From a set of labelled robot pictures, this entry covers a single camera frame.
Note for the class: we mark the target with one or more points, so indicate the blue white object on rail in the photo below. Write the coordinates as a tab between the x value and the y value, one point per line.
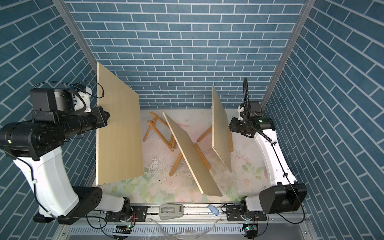
215	211

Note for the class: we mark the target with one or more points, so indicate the aluminium corner post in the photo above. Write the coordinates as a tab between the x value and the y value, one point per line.
74	29
304	14

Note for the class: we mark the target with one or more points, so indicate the plywood board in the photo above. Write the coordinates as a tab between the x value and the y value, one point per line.
200	173
220	128
119	153

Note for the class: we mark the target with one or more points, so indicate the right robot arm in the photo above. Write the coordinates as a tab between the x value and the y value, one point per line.
283	193

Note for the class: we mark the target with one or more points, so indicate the left aluminium corner post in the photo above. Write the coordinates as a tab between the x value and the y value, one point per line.
74	29

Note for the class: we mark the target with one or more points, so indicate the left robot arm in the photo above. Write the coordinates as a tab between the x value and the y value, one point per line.
36	149

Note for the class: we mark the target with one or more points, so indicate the clear plastic sheet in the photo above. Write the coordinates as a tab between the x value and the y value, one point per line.
179	235

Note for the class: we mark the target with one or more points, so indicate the aluminium front rail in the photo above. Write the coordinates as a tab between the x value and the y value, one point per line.
289	226

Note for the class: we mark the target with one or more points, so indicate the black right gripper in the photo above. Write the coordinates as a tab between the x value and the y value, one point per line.
232	126

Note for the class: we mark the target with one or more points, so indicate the right aluminium corner post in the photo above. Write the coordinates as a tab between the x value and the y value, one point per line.
304	14

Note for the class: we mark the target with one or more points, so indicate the right green circuit board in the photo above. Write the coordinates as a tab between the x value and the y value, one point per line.
251	231

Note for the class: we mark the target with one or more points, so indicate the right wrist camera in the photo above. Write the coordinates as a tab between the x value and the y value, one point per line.
252	109

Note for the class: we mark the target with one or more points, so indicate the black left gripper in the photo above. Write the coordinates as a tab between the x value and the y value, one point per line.
102	119

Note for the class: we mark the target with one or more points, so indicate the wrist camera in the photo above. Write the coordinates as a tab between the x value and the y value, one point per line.
252	109
53	105

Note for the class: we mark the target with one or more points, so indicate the grey remote on rail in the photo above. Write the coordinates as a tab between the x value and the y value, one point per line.
171	211

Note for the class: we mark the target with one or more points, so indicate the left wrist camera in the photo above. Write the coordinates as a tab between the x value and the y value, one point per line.
53	105

